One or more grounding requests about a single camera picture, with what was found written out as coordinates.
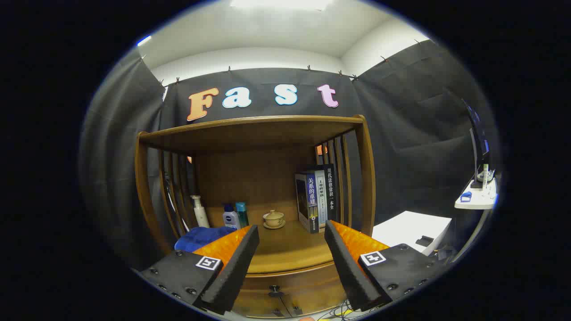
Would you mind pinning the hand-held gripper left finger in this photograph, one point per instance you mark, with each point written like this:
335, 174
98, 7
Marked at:
236, 267

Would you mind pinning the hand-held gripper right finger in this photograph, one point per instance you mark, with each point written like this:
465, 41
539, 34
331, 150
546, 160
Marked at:
348, 267

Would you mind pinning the wooden drawer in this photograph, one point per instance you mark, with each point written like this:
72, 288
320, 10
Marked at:
303, 290

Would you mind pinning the wooden countertop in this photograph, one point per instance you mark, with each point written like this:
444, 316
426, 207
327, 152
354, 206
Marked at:
290, 249

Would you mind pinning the white box cabinet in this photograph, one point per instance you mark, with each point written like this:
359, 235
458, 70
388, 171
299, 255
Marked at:
410, 227

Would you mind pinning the wooden cabinet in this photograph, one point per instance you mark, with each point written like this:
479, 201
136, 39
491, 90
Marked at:
366, 178

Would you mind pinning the blue towel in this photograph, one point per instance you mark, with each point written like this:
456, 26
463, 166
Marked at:
198, 238

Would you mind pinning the white blue lotion bottle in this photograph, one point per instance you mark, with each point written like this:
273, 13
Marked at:
230, 219

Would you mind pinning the teal clear bottle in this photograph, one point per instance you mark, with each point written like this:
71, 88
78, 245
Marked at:
242, 214

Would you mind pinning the beige lidded tea cup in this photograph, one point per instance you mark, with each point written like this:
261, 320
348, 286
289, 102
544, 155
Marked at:
273, 219

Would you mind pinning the white pump bottle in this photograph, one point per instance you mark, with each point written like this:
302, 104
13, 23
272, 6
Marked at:
200, 216

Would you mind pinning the blue spine book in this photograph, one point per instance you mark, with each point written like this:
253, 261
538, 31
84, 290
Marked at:
311, 200

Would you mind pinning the black spine book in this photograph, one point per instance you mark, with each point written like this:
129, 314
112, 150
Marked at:
331, 191

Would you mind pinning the small blue object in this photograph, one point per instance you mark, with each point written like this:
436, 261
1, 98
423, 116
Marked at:
466, 196

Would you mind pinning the white side desk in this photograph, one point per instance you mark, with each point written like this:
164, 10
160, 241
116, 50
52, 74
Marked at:
479, 203

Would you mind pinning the small white bottle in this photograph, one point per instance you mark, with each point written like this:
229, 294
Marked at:
485, 174

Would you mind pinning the dark monitor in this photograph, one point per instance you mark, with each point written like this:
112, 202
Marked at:
479, 142

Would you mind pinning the ceiling light panel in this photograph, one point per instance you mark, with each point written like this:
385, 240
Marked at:
281, 3

